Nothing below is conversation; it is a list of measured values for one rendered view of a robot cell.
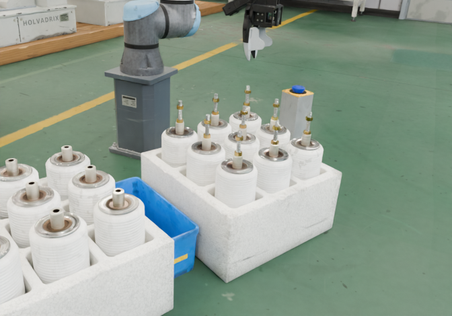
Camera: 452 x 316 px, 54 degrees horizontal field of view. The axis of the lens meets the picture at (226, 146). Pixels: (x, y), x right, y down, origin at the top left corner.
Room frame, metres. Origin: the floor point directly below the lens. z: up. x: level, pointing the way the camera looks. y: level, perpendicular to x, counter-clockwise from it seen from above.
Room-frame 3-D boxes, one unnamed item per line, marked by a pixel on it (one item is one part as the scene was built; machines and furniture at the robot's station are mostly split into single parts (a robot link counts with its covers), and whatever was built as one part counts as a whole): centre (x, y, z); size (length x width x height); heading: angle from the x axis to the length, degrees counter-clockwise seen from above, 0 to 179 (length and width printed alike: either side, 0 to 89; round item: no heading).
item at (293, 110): (1.32, -0.21, 0.16); 0.07 x 0.07 x 0.31; 41
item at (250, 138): (1.08, -0.04, 0.25); 0.08 x 0.08 x 0.01
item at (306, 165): (1.07, -0.21, 0.16); 0.10 x 0.10 x 0.18
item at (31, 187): (0.73, 0.36, 0.26); 0.02 x 0.02 x 0.03
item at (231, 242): (1.08, -0.04, 0.09); 0.39 x 0.39 x 0.18; 41
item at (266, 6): (1.23, -0.08, 0.58); 0.09 x 0.08 x 0.12; 65
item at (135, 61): (1.51, 0.31, 0.35); 0.15 x 0.15 x 0.10
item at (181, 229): (0.93, 0.18, 0.06); 0.30 x 0.11 x 0.12; 41
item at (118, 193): (0.72, 0.20, 0.26); 0.02 x 0.02 x 0.03
